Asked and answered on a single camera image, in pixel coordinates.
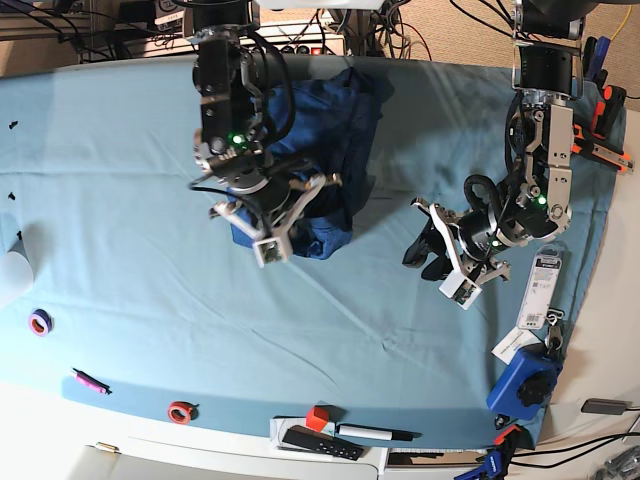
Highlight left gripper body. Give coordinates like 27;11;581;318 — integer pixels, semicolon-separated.
457;210;500;260

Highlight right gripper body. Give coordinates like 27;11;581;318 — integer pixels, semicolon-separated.
244;177;305;225

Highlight blue t-shirt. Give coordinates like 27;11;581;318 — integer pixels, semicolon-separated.
227;67;394;260

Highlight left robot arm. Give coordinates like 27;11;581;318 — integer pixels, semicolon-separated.
402;1;595;282

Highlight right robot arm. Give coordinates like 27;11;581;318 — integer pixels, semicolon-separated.
182;1;295;230

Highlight grey packaged tool card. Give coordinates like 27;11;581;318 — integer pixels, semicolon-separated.
516;243;566;330

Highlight white paper tag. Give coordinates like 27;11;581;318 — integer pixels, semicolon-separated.
491;327;541;365

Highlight silver carabiner keys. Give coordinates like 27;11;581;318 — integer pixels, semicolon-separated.
544;308;565;360

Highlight orange black clamp lower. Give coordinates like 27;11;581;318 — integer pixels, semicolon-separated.
572;123;635;173

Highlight orange black clamp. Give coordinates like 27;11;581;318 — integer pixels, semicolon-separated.
572;123;635;173
591;85;627;139

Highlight blue box black knob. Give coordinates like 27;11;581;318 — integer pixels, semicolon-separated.
486;347;563;421

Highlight teal table cloth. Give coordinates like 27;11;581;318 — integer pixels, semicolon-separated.
0;53;627;450

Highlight orange black clamp upper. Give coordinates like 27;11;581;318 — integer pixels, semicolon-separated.
591;85;627;139

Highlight orange clamp bottom edge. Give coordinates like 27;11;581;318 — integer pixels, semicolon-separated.
493;424;522;446

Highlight white black marker pen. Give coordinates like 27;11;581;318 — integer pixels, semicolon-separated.
336;424;418;442

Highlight red cube block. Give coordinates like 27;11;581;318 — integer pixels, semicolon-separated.
305;406;330;432

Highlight blue clamp bottom edge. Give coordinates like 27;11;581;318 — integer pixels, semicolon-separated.
454;450;512;480

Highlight grey phone on table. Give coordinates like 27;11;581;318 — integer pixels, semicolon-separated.
581;398;628;416

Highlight black remote control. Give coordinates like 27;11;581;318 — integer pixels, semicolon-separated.
282;425;365;461

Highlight red tape roll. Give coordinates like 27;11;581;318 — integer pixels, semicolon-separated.
167;401;199;425

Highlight pink marker pen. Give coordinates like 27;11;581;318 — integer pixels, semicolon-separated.
71;368;111;395

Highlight purple tape roll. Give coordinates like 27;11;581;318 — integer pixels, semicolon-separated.
28;309;53;336

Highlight translucent white plastic cup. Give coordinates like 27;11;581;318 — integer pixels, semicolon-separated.
0;251;34;308

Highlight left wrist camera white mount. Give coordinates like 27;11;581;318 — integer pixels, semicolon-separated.
411;197;511;310

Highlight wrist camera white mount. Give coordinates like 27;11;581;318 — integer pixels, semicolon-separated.
210;173;342;268
411;197;511;310

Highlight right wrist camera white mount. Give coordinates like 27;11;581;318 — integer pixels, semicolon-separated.
210;173;342;268

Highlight white power strip red switch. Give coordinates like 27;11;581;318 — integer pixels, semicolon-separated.
280;44;324;55

